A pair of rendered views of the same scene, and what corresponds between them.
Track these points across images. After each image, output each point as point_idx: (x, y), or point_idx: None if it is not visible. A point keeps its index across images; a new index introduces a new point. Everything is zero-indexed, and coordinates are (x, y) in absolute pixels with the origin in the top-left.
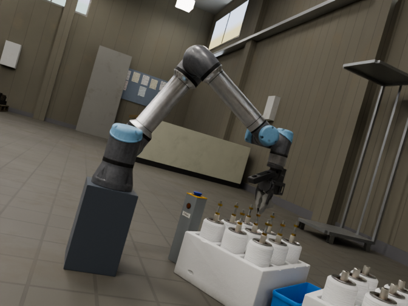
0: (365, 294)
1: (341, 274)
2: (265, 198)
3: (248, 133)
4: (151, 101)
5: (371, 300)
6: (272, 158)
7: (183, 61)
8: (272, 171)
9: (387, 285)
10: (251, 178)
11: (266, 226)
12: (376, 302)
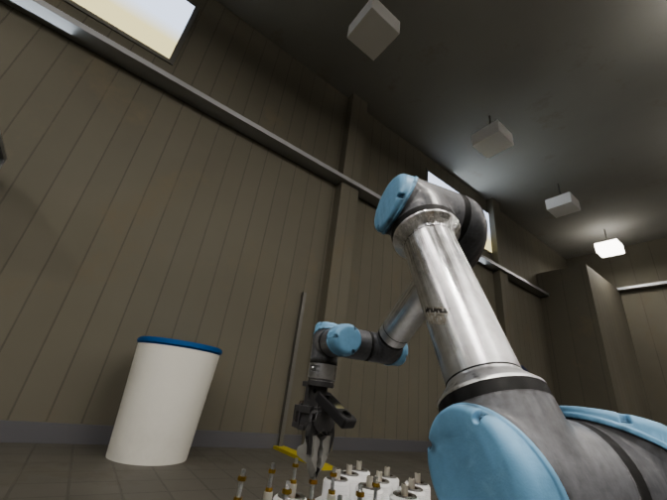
0: (414, 493)
1: (406, 490)
2: (328, 444)
3: (360, 343)
4: (485, 299)
5: (423, 495)
6: (334, 373)
7: (475, 221)
8: (331, 394)
9: (350, 477)
10: (353, 421)
11: (377, 489)
12: (425, 494)
